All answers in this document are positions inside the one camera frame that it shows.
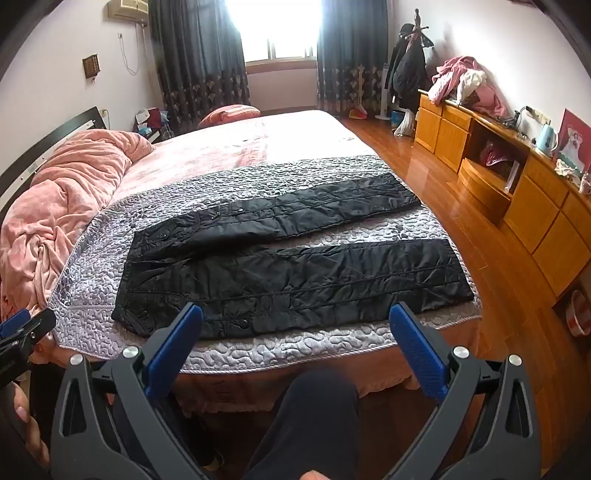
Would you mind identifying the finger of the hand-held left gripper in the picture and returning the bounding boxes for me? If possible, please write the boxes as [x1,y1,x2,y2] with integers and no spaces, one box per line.
[0,308,57,376]

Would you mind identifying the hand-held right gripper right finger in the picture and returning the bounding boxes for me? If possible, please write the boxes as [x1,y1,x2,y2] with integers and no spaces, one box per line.
[389,302,542,480]

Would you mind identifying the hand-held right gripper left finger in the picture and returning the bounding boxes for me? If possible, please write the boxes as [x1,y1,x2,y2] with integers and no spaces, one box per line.
[50,302,218,480]

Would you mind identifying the black pants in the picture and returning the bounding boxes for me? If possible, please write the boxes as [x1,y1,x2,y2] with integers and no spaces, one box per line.
[111,173,476,340]

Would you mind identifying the person's left hand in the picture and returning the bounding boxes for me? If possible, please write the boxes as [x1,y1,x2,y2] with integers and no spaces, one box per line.
[7,382,51,472]

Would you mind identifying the grey quilted bedspread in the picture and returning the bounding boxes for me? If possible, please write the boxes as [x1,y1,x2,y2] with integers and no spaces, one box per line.
[48,154,483,374]

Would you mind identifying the person's right leg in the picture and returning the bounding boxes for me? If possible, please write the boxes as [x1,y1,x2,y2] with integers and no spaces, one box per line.
[242,369,361,480]

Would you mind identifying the pink fleece blanket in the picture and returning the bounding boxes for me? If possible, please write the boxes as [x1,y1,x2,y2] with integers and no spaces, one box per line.
[0,129,155,319]

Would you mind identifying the pink basin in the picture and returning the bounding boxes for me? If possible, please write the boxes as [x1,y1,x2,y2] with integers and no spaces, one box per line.
[566,288,591,337]

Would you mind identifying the wooden dresser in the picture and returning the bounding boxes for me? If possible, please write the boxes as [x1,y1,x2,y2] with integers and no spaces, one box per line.
[414,89,591,298]

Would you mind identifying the dark wooden headboard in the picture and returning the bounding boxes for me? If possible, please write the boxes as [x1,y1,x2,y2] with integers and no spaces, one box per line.
[0,106,112,208]

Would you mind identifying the pink bag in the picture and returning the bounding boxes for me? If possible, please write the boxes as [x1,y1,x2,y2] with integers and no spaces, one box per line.
[480,141,519,171]

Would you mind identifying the bed with pink sheet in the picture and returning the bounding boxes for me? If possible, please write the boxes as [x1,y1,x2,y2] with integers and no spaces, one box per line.
[0,108,483,416]

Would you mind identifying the cluttered nightstand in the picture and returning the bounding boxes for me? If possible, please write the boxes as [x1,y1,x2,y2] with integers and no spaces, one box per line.
[134,107,175,141]

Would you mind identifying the white plastic bag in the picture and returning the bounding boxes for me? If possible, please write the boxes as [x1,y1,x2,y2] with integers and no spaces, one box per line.
[393,111,419,138]

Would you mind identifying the red pillow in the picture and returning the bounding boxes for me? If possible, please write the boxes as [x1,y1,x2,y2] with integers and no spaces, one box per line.
[198,105,262,130]

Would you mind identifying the broom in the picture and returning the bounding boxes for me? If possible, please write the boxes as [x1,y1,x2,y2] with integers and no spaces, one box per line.
[346,69,369,120]

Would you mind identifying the light blue kettle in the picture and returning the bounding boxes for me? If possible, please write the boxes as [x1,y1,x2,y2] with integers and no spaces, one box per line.
[536,124,560,155]

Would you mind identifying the white tower fan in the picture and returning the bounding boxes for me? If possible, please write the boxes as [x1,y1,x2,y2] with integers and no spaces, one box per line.
[375,62,393,121]

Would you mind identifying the pile of pink clothes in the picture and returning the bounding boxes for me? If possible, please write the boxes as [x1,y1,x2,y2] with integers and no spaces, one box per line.
[427,55,509,118]

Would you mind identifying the coat rack with dark coats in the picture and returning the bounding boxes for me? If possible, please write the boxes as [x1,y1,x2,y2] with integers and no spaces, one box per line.
[384,8,435,114]

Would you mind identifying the dark patterned curtain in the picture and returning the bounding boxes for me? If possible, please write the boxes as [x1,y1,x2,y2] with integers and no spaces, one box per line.
[316,0,398,118]
[148,0,252,123]

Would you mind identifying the window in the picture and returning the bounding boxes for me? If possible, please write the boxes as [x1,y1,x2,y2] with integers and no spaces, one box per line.
[226,0,324,63]

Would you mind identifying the pink picture frame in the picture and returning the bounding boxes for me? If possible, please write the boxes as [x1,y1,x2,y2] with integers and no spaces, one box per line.
[556,109,591,163]

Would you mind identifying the white wall cable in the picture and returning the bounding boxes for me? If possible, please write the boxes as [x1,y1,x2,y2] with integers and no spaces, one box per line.
[119,32,140,77]

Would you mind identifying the wall air conditioner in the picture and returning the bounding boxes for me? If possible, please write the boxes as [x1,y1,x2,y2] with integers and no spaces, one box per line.
[107,0,151,21]

